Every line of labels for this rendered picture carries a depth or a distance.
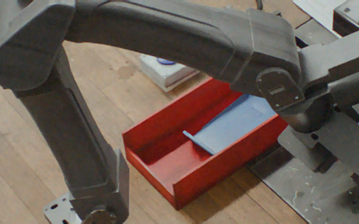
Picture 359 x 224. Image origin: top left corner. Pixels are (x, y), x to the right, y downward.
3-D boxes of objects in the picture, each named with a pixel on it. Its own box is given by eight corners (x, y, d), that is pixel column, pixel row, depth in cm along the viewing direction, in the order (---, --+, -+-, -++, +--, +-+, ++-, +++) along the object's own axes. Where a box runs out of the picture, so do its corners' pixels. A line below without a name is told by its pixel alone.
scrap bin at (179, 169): (126, 159, 122) (120, 132, 117) (259, 75, 131) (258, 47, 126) (177, 211, 115) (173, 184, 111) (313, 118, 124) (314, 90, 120)
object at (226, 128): (184, 145, 122) (182, 131, 120) (257, 86, 129) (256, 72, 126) (219, 171, 118) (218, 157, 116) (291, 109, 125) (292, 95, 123)
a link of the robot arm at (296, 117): (335, 74, 95) (316, 50, 90) (349, 119, 93) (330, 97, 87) (281, 96, 98) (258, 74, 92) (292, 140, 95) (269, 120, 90)
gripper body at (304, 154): (374, 110, 99) (356, 87, 93) (318, 176, 99) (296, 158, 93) (335, 80, 102) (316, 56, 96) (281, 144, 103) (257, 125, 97)
